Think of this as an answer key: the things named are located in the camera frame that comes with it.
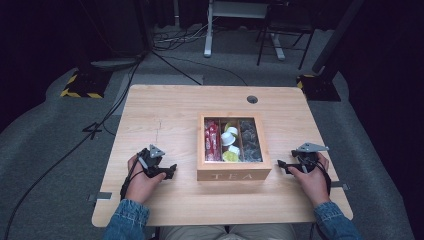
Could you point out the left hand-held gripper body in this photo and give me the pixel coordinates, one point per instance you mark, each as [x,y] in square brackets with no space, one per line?
[151,163]

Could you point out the person's left hand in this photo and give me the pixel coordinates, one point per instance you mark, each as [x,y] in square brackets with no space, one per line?
[141,186]

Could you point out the person's right hand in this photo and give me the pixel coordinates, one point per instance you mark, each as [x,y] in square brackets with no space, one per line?
[313,185]

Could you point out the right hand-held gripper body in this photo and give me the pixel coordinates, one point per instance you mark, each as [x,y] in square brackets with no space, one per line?
[308,158]

